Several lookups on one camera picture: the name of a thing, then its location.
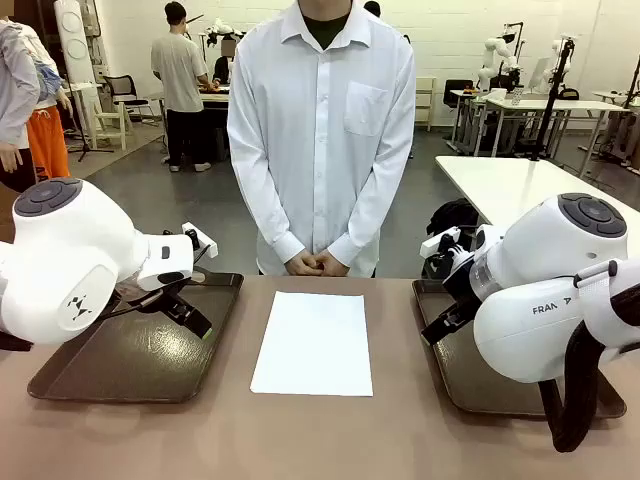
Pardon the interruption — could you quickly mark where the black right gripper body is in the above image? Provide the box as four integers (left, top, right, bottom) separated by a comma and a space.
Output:
442, 249, 489, 306

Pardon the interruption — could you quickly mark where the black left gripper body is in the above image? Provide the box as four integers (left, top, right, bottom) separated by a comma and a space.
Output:
130, 282, 184, 314

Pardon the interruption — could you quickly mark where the white A4 paper sheet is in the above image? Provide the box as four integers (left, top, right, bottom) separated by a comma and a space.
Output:
249, 291, 375, 398

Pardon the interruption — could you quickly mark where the person's left forearm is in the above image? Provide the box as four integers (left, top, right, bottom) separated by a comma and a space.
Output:
327, 164, 406, 265

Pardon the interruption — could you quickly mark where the person's right forearm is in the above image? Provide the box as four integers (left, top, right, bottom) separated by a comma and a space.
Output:
233, 164, 309, 265

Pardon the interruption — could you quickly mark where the person's right hand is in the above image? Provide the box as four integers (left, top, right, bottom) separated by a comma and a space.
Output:
284, 252, 321, 277

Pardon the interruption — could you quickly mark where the person's left hand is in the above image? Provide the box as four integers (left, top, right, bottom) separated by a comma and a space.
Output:
317, 251, 351, 278

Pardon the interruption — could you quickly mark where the black step stool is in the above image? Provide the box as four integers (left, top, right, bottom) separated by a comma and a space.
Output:
422, 254, 451, 279

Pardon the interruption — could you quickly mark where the brown plastic serving tray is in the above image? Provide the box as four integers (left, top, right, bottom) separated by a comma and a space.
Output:
27, 272, 245, 405
412, 278, 628, 420

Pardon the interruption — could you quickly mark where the black backpack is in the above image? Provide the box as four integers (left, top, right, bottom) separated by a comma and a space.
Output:
426, 198, 481, 236

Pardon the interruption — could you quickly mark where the white rounded side table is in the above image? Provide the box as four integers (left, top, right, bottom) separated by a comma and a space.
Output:
434, 155, 640, 236

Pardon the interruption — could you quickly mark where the short black tripod stand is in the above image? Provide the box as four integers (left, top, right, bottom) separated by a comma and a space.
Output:
63, 74, 115, 163

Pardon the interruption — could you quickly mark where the white wooden chair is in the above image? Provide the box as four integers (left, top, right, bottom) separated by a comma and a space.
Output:
92, 99, 129, 152

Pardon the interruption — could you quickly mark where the white shelf cabinet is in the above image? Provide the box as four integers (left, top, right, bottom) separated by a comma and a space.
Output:
414, 75, 438, 133

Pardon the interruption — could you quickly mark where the small white background desk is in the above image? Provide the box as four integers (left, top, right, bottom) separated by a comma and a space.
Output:
448, 88, 489, 154

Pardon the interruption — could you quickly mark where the black background chair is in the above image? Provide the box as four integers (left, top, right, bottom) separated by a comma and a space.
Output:
443, 78, 475, 109

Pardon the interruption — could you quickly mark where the tall black tripod pole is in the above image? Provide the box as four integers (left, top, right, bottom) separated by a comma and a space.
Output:
529, 38, 576, 162

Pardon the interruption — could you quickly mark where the long white background table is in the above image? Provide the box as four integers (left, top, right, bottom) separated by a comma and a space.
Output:
483, 97, 630, 157

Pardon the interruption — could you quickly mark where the person in white shirt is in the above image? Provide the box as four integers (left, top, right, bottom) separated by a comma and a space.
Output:
227, 0, 416, 279

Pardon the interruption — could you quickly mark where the background work desk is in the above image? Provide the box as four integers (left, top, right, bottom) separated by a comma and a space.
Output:
149, 82, 232, 162

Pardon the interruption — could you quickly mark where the black mesh office chair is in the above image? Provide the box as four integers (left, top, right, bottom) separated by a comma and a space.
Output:
102, 74, 151, 124

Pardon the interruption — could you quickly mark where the white computer monitor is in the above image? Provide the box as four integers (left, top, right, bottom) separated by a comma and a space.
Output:
528, 56, 551, 95

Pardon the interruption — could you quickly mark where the man in grey t-shirt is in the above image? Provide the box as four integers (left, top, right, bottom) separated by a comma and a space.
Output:
150, 1, 214, 173

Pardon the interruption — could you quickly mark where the seated person in dark top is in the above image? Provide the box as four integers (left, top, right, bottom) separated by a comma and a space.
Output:
212, 38, 239, 89

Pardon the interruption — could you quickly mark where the white standing air conditioner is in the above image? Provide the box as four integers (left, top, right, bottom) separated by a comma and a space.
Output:
53, 0, 107, 86

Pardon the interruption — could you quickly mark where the white background humanoid robot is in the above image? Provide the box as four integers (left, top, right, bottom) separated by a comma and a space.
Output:
198, 17, 247, 51

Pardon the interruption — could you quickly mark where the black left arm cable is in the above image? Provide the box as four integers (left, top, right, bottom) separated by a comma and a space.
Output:
102, 292, 166, 321

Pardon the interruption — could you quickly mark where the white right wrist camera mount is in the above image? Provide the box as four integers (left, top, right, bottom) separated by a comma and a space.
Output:
419, 225, 476, 262

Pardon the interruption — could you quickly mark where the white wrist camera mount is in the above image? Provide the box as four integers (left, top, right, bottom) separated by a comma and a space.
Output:
419, 225, 476, 262
181, 222, 219, 260

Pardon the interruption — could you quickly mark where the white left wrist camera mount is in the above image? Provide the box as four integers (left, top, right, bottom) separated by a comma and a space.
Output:
181, 222, 219, 260

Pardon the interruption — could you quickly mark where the white velcro strap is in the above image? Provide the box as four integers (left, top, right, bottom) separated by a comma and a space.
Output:
573, 258, 640, 314

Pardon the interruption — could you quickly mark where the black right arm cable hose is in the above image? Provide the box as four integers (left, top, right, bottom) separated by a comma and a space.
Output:
538, 287, 640, 454

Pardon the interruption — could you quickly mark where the white desk with black frame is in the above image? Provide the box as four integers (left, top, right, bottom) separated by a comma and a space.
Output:
579, 89, 640, 166

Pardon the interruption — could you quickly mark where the black overhead camera rig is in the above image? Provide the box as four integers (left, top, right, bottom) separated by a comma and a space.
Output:
501, 20, 526, 45

